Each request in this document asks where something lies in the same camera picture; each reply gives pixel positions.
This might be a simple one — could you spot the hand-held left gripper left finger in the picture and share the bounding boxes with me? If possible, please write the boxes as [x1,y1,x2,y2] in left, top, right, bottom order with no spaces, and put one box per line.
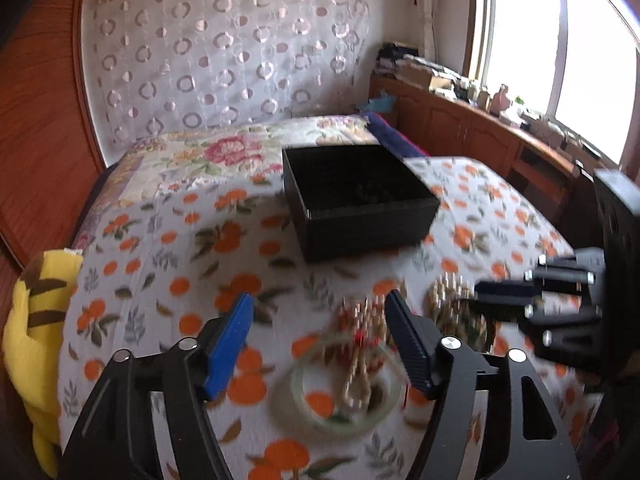
[57,292,254,480]

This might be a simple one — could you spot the wooden slatted wardrobe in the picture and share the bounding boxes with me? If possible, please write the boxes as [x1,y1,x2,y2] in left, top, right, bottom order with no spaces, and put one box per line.
[0,0,108,272]

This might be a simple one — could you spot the pile of dark clothes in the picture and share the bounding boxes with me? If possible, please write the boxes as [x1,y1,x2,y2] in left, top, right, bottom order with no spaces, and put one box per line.
[376,41,420,79]

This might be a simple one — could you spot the wooden window cabinet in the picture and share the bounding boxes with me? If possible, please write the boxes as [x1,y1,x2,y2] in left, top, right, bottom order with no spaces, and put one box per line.
[369,75,623,248]

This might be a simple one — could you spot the yellow plush toy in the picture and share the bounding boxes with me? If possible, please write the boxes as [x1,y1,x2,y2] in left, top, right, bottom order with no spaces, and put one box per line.
[2,249,84,478]

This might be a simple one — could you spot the black square storage box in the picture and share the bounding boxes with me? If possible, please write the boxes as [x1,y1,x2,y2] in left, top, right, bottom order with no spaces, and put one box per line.
[281,144,442,263]

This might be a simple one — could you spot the cardboard box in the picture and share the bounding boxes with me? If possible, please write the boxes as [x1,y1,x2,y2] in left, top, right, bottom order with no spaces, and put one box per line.
[401,55,457,93]

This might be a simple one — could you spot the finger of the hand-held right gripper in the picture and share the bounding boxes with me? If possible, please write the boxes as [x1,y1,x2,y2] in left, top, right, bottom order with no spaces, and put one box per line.
[474,254,603,311]
[517,305,606,363]

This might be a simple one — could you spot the green jade bangle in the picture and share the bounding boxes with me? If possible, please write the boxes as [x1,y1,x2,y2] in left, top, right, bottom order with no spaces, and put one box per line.
[291,335,405,437]

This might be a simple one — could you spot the floral bedspread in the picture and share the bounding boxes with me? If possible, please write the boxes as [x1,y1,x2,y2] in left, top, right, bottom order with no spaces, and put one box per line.
[75,114,382,257]

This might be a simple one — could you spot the teal bag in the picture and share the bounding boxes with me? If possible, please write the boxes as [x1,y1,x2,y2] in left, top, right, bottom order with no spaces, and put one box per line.
[357,91,399,114]

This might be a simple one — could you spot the wood framed window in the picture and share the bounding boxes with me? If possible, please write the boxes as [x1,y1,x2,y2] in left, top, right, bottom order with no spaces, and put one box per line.
[462,0,640,177]

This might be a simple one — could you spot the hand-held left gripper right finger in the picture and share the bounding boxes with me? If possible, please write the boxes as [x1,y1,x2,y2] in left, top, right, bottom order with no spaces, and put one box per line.
[384,290,583,480]

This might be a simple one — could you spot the pink figurine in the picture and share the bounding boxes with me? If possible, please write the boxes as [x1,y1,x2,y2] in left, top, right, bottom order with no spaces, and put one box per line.
[491,84,513,114]

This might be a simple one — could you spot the wooden bead bracelet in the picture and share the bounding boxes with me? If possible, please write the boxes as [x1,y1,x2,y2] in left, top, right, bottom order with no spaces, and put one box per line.
[424,274,495,352]

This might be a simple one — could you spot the beige window curtain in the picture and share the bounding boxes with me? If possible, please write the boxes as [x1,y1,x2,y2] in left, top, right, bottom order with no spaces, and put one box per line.
[402,0,482,68]

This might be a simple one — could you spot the dark blue blanket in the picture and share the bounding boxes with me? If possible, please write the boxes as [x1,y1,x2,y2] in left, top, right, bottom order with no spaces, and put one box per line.
[367,112,432,161]

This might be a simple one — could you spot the orange fruit print cloth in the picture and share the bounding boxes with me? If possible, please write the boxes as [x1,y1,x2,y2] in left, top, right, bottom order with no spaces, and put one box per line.
[57,156,607,480]

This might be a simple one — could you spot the red and wooden bead necklace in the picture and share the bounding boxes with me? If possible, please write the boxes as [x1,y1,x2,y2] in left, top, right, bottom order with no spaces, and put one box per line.
[334,299,397,412]

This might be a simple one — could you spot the circle pattern sheer curtain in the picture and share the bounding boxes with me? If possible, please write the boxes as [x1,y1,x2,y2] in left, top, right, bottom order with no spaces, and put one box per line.
[81,0,375,168]

